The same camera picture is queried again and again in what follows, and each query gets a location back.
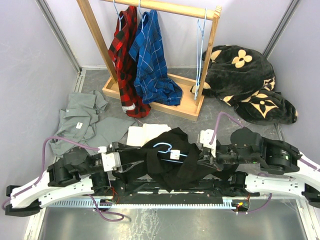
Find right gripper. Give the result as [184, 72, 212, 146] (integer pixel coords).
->
[193, 140, 258, 171]

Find light blue picked hanger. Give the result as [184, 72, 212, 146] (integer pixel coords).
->
[153, 142, 188, 164]

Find black shirt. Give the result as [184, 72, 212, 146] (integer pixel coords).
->
[112, 127, 238, 192]

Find wooden clothes rack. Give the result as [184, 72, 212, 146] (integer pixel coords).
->
[78, 0, 222, 121]

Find light blue hangers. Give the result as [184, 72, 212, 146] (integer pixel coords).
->
[194, 8, 208, 100]

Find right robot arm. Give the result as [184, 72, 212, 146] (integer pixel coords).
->
[198, 127, 320, 208]

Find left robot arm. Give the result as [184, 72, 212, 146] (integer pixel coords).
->
[3, 142, 137, 217]

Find grey shirt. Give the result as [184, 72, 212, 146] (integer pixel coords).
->
[56, 90, 137, 148]

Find blue plaid shirt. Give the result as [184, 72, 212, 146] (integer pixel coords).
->
[129, 10, 183, 106]

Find red plaid shirt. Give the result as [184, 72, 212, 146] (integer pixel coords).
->
[108, 6, 151, 118]

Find blue hanger under red shirt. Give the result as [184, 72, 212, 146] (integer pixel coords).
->
[112, 0, 124, 31]

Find cream folded cloth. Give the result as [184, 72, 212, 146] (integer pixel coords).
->
[126, 123, 172, 147]

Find black floral blanket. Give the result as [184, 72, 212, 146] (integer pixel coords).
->
[202, 45, 298, 126]

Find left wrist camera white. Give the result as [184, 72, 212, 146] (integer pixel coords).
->
[98, 146, 122, 172]

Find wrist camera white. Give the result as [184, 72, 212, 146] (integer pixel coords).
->
[199, 129, 217, 158]
[98, 146, 122, 172]

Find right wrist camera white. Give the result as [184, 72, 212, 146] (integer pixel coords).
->
[199, 129, 217, 158]

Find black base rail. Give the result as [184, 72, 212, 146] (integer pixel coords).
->
[89, 173, 260, 205]

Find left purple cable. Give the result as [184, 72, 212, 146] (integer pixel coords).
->
[1, 136, 126, 222]

